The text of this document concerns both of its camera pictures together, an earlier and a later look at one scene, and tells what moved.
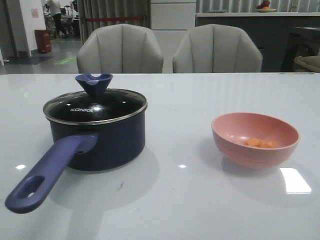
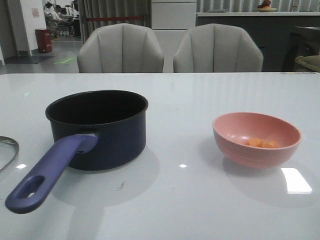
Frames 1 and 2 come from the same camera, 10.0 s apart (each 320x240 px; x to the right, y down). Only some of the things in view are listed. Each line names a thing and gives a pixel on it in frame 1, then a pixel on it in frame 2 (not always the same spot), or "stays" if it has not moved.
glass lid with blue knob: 96,104 → 9,149
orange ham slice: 255,142 stays
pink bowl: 230,130 stays
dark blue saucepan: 97,147 stays
